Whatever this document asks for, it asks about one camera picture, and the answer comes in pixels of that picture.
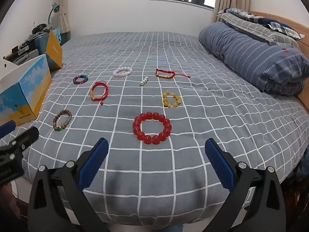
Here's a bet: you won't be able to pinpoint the black bag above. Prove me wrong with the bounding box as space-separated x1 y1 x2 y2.
31 23 52 35

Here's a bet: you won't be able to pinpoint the large red bead bracelet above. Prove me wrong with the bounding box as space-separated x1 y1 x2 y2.
132 111 172 145

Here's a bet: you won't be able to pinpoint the yellow bead bracelet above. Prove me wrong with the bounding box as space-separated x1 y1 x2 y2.
162 90 181 108

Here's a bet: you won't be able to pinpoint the blue desk lamp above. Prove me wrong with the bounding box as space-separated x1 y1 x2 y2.
48 3 60 25

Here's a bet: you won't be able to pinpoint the white bead bracelet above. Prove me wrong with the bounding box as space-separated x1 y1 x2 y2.
113 67 133 78

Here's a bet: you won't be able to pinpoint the brown wooden bead bracelet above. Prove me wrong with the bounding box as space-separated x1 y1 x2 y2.
53 109 72 131

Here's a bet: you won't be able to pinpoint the multicolour bead bracelet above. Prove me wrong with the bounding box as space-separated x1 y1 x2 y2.
73 75 88 85

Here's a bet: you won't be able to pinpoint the teal suitcase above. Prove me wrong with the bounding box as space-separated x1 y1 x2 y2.
34 30 71 54

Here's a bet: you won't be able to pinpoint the blue striped folded quilt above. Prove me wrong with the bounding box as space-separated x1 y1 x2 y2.
198 22 309 96

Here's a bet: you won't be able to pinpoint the grey checked pillows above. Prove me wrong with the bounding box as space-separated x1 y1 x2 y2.
218 8 305 40

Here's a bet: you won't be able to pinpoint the dark clutter pile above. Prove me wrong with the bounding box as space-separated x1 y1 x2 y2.
11 35 37 54

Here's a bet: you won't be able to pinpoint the grey checked bed sheet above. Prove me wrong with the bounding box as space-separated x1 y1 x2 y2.
14 31 307 225

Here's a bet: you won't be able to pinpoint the person's left hand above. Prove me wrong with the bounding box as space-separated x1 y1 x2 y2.
0 184 20 223

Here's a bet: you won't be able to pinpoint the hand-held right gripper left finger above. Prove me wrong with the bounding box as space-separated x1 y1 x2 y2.
29 137 109 232

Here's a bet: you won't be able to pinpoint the blue yellow cardboard box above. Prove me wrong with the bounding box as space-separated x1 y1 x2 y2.
0 29 64 127

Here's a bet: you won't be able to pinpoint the red cord bracelet gold tube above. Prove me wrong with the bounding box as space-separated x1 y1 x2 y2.
155 68 191 80
90 81 108 106

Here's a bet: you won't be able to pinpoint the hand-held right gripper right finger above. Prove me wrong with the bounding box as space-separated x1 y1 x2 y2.
205 138 289 232

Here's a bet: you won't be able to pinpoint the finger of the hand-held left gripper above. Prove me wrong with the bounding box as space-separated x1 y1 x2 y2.
0 126 40 157
0 121 15 138

